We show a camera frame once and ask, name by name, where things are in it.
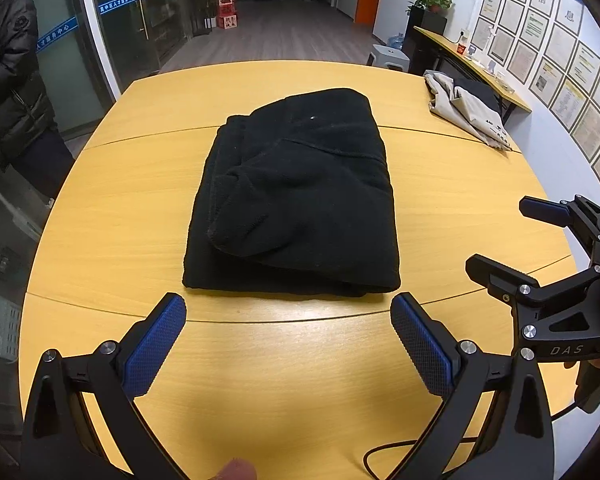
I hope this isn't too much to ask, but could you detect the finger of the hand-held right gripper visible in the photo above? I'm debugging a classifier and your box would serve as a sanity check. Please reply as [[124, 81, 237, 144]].
[[519, 195, 600, 249], [466, 254, 600, 309]]

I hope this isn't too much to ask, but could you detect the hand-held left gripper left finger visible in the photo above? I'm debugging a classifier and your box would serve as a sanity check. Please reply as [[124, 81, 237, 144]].
[[22, 292, 196, 480]]

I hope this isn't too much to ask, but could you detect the black planter box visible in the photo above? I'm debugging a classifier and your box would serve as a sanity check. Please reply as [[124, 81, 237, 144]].
[[406, 8, 449, 77]]

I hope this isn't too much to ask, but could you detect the black fleece garment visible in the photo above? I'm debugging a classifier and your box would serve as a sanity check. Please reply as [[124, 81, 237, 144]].
[[182, 88, 401, 297]]

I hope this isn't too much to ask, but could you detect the narrow wooden side table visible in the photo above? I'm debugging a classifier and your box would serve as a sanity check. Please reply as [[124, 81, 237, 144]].
[[413, 26, 533, 120]]

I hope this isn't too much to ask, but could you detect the wall of framed documents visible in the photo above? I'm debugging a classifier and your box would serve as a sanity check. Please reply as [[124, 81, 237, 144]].
[[471, 0, 600, 181]]

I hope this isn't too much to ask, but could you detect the person's left hand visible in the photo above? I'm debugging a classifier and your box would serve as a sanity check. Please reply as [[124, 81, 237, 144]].
[[215, 457, 257, 480]]

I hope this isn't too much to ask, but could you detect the grey metal cabinet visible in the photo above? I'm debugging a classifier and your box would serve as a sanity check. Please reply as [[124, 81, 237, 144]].
[[0, 280, 22, 363]]

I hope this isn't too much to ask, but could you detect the black cable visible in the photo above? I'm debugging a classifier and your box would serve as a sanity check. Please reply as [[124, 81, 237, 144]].
[[362, 400, 581, 480]]

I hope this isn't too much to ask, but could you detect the beige jacket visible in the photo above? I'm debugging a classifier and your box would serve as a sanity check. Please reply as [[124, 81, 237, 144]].
[[424, 71, 512, 152]]

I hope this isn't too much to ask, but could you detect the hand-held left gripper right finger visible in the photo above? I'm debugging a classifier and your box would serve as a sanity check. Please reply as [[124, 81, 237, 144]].
[[390, 292, 556, 480]]

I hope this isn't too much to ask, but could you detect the glass door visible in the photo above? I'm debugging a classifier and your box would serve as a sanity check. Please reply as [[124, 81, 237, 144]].
[[74, 0, 193, 103]]

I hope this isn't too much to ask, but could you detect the white plastic stool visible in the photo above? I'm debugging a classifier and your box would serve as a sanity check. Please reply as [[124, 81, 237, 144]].
[[367, 44, 411, 72]]

